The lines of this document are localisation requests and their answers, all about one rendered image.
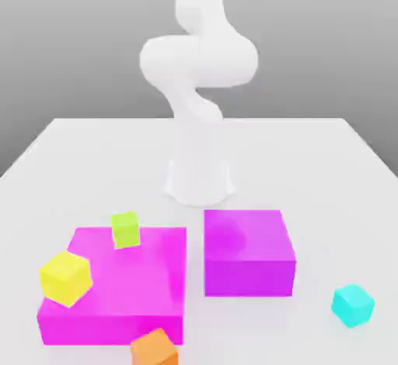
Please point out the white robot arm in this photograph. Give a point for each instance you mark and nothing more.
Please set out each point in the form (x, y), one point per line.
(199, 60)

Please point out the small lime green cube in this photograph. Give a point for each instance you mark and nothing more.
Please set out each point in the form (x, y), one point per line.
(125, 231)

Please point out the small yellow cube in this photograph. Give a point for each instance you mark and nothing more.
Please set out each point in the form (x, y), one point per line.
(65, 278)

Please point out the small orange cube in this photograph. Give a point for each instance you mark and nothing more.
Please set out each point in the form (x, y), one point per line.
(154, 349)

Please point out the small cyan cube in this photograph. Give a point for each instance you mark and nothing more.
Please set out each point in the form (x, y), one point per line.
(353, 305)

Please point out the large purple box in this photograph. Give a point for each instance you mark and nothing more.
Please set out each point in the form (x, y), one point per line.
(248, 256)

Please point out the large magenta box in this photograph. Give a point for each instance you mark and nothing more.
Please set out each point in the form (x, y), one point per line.
(130, 281)

